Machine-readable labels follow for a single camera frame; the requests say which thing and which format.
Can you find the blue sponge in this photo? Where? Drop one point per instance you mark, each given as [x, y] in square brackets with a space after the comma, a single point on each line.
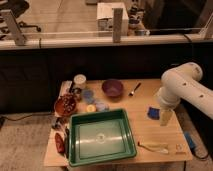
[153, 113]

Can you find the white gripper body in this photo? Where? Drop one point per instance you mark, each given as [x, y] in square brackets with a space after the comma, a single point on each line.
[165, 116]

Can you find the yellow small cup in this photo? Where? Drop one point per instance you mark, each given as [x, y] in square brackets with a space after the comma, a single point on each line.
[91, 108]

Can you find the black handled spoon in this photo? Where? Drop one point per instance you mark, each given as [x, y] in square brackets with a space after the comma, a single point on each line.
[134, 90]

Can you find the white cardboard box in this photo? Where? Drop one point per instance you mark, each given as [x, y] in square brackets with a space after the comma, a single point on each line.
[105, 13]

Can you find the blue object beside table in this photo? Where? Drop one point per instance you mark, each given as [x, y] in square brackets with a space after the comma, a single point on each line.
[190, 141]

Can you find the purple bowl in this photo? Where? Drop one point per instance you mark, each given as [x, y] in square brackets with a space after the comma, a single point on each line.
[112, 88]

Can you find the blue small cup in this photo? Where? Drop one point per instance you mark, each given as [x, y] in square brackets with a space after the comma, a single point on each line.
[88, 96]

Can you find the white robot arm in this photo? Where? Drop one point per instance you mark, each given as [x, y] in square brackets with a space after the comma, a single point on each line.
[179, 83]

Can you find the yellow banana peel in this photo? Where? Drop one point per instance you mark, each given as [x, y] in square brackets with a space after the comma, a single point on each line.
[155, 147]

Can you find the green plastic tray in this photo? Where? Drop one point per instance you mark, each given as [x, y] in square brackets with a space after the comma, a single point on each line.
[100, 137]

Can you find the grey upright post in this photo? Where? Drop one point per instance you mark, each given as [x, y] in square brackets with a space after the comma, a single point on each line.
[117, 24]

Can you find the white cup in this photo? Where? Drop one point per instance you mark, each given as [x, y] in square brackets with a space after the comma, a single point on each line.
[80, 81]

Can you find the red oblong object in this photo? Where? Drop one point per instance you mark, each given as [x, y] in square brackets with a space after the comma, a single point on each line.
[59, 143]

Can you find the brown bowl with items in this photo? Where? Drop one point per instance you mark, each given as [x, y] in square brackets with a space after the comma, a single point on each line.
[65, 105]

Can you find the black office chair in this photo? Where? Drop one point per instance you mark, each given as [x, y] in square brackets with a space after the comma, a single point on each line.
[18, 7]

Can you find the grey left post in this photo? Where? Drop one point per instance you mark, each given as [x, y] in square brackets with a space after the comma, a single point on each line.
[13, 27]

